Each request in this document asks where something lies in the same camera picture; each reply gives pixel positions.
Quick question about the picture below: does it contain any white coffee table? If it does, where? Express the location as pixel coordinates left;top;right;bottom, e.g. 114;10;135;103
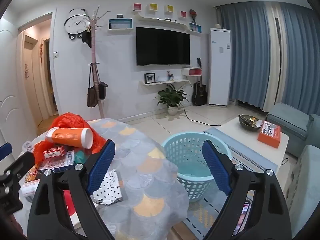
204;116;290;172

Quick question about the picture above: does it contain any blue beige curtain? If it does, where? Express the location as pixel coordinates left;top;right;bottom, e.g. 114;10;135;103
219;1;320;114

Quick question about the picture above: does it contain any low wavy white shelf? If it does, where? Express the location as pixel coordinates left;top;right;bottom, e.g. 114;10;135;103
139;79;191;86

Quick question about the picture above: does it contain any orange plastic bag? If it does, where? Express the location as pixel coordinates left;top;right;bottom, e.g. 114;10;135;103
34;113;108;167

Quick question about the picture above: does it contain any red cigarette box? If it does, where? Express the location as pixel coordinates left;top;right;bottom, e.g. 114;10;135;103
42;147;67;159

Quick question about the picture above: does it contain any turquoise plastic laundry basket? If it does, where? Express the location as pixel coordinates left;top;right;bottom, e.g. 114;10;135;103
161;131;233;203

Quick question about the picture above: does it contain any white panel door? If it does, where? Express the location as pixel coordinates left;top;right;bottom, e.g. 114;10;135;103
0;29;38;153

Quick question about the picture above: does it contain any teal sofa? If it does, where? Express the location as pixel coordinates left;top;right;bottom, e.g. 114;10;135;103
265;102;320;230

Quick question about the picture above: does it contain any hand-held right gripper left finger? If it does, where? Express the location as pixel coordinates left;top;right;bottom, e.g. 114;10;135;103
27;139;118;240

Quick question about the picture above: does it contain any white red label small box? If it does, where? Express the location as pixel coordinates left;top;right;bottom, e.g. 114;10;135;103
21;180;38;202

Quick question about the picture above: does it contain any orange tissue box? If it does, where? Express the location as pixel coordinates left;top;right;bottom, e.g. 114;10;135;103
257;120;282;148

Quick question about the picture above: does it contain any polka dot paper bag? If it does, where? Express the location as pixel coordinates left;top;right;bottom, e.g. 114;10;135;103
91;169;123;205

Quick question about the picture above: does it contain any black hat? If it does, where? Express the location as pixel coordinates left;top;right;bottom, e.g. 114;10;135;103
82;29;92;48

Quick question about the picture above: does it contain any pink coat rack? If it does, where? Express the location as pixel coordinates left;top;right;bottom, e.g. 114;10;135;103
86;5;110;119

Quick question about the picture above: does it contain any black hanging bag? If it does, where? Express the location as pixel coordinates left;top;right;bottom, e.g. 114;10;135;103
98;81;108;100

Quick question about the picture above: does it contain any red white flat carton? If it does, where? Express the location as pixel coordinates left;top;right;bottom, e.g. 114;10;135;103
62;189;83;230

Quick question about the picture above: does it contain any teal plastic object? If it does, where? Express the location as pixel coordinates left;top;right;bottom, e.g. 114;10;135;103
74;150;87;164

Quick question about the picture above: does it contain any brown hanging bag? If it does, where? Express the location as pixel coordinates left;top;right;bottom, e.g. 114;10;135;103
87;64;98;108

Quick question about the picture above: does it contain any panda wall clock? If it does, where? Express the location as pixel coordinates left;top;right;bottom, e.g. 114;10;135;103
64;9;91;41

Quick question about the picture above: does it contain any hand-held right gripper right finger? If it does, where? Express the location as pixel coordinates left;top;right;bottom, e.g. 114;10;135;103
202;140;292;240

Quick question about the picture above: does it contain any wall mounted television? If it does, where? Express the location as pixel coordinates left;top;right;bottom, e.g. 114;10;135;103
136;27;190;67

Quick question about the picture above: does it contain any hallway wooden door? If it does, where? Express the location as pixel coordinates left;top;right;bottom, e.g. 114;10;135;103
24;34;40;128

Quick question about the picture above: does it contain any smartphone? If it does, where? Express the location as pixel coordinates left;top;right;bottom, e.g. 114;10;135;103
232;200;252;235

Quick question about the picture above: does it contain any dark bowl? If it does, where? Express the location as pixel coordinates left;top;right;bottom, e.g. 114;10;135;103
238;114;262;132

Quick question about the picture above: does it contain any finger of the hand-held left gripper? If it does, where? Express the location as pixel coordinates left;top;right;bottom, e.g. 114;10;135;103
0;151;36;188
0;142;13;161

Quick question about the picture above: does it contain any black acoustic guitar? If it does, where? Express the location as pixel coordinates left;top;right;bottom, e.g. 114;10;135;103
192;58;207;106

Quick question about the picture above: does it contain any clear plastic wrapper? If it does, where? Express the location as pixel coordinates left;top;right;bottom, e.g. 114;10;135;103
22;141;35;153

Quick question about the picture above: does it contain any small blue box shelf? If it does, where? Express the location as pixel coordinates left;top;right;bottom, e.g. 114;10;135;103
189;22;202;36

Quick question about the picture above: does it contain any blue white printed carton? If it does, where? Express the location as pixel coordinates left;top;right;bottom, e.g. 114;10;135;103
37;150;75;174

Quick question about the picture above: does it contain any white red wall box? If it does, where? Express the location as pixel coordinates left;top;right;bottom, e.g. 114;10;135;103
182;67;202;77

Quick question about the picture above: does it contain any white refrigerator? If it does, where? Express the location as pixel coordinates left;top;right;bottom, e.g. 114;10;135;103
208;28;232;106

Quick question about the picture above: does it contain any long wavy white shelf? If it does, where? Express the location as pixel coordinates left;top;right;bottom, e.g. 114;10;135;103
136;14;188;32

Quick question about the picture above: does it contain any blue table runner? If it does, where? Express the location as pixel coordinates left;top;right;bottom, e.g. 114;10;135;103
204;127;278;173

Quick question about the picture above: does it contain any orange tube with white cap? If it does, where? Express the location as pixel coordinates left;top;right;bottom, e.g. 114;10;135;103
45;127;93;148

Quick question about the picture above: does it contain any white blue box shelf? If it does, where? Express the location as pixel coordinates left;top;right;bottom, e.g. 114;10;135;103
108;18;133;32

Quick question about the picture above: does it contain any black floor cable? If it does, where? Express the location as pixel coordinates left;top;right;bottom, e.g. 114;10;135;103
184;106;222;126

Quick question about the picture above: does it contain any potted green plant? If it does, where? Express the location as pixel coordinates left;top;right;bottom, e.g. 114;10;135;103
157;83;189;115

